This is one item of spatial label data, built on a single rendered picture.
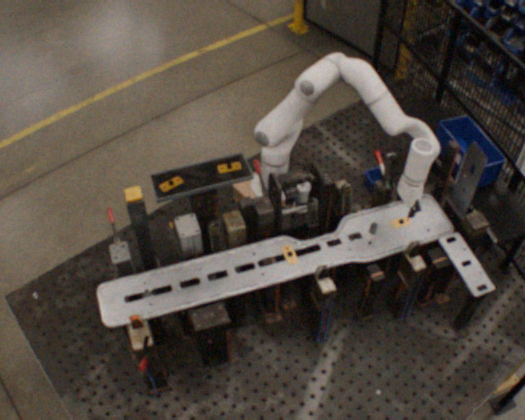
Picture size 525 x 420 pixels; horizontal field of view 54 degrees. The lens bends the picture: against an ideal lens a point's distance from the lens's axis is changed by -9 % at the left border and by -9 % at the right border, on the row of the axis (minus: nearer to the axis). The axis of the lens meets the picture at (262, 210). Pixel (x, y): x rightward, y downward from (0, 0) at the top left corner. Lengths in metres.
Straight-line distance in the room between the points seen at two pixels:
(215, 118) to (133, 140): 0.63
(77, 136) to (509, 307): 3.15
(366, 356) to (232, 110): 2.52
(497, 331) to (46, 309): 1.89
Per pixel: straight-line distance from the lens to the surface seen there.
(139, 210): 2.08
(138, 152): 3.95
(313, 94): 1.93
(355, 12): 4.58
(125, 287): 2.01
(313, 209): 2.10
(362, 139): 2.97
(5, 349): 3.24
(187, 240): 1.98
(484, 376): 2.29
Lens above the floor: 2.64
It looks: 49 degrees down
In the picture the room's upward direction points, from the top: 1 degrees clockwise
